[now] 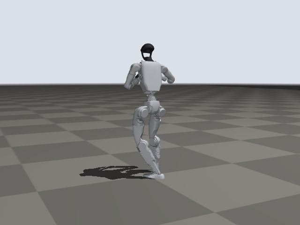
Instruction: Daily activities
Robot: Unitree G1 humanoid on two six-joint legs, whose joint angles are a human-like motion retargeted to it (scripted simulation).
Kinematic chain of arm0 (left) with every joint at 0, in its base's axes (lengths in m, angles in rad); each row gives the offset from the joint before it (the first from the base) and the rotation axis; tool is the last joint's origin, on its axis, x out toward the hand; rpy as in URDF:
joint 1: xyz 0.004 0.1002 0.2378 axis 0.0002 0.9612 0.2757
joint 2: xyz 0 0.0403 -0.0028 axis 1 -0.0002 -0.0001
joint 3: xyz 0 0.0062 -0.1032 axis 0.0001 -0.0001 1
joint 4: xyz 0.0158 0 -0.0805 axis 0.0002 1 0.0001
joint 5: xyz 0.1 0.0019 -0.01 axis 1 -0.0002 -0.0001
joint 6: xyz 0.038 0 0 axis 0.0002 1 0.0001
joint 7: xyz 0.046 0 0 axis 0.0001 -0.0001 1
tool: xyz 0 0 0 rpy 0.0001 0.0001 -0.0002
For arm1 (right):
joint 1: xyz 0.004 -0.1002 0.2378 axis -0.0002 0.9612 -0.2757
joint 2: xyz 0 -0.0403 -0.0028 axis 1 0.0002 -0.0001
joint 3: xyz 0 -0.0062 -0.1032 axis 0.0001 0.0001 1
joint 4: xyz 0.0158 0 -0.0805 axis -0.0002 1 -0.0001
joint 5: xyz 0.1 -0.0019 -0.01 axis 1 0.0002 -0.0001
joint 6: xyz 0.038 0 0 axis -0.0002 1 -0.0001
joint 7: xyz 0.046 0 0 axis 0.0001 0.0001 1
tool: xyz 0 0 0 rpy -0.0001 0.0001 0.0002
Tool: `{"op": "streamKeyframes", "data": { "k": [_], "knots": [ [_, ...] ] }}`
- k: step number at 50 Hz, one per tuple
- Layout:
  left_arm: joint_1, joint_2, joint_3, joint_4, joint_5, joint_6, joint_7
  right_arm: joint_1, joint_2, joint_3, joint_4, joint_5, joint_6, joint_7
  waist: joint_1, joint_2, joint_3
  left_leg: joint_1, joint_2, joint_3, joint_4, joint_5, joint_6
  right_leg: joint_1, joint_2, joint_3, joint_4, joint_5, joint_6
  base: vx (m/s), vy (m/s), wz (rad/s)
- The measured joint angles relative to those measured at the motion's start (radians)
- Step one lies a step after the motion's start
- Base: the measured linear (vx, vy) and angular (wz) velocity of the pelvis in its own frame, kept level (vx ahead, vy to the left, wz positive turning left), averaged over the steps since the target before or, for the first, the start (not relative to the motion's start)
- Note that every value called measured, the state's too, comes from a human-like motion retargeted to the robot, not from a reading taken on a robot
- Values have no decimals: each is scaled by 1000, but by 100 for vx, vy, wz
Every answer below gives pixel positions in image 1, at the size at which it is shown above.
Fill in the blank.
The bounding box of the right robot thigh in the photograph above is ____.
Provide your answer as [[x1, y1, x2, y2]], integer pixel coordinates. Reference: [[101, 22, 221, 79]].
[[149, 106, 165, 146]]

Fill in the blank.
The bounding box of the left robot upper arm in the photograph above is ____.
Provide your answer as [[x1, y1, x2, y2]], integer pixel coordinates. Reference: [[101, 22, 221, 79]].
[[124, 63, 141, 90]]

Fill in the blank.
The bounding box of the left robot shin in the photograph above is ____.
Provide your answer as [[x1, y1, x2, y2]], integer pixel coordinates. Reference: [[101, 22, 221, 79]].
[[137, 142, 160, 175]]

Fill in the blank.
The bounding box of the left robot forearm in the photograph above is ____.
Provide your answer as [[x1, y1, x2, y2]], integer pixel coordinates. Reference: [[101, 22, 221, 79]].
[[131, 77, 139, 87]]

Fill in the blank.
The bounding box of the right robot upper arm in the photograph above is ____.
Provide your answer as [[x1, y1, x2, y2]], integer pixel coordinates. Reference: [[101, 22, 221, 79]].
[[161, 65, 175, 84]]

